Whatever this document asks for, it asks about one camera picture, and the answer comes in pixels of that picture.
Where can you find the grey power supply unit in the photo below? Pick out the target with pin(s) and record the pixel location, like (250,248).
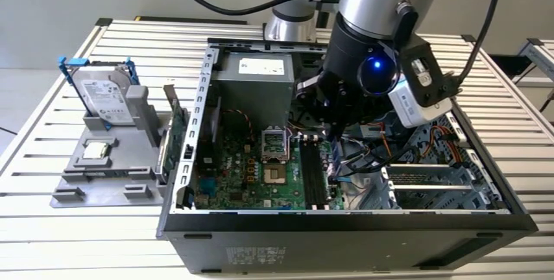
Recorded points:
(255,98)

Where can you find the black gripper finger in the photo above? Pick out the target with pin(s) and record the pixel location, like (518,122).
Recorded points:
(360,111)
(325,105)

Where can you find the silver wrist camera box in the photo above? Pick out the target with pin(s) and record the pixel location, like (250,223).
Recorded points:
(416,111)

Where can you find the green motherboard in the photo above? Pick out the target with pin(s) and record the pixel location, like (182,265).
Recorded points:
(234,176)

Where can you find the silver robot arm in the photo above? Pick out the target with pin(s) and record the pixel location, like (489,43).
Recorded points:
(377,1)

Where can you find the black case fan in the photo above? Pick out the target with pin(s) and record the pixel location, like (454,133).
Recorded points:
(213,137)

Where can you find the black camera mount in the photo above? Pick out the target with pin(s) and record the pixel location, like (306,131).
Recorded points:
(433,92)

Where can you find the metal disk bay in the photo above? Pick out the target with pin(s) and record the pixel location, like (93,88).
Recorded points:
(433,187)

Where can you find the black open PC case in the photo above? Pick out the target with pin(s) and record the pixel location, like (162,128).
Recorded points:
(303,244)

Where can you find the grey parts rack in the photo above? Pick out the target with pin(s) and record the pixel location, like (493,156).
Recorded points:
(126,150)

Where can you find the hard disk in blue carrier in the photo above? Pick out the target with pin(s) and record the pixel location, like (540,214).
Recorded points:
(109,98)

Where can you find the black RAM slot bank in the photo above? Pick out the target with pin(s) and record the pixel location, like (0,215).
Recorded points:
(313,173)

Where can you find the CPU socket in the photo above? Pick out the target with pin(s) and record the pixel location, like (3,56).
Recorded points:
(275,173)

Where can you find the green graphics card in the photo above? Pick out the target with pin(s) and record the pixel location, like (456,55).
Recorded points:
(173,150)

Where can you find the silver CPU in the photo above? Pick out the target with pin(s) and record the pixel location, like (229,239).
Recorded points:
(95,151)

